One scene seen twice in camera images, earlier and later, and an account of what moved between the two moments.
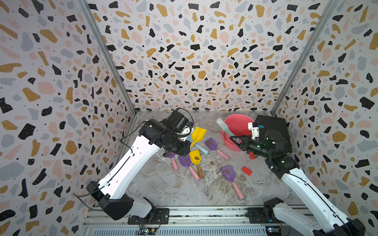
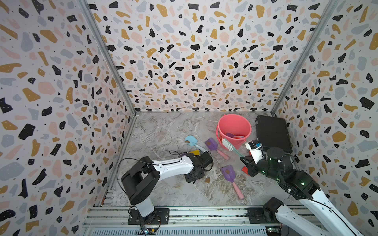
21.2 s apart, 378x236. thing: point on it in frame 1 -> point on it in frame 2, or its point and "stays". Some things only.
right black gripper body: [257, 149] -> [263, 168]
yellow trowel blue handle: [198, 135] -> [230, 134]
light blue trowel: [190, 138] stays
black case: [274, 123] stays
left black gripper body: [179, 146] -> [193, 179]
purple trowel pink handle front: [229, 172] stays
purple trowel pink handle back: [211, 143] stays
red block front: [245, 170] stays
